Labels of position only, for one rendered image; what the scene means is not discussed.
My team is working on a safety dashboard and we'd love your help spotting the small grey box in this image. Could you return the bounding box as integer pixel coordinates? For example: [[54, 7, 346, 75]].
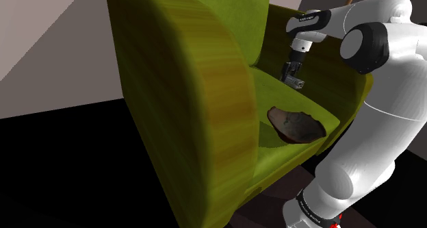
[[284, 74, 305, 89]]

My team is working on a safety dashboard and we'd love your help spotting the green sofa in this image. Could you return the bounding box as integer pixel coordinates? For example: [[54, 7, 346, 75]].
[[104, 0, 375, 228]]

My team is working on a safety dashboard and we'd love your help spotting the brown bowl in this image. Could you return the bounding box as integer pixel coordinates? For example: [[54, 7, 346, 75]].
[[266, 105, 327, 144]]

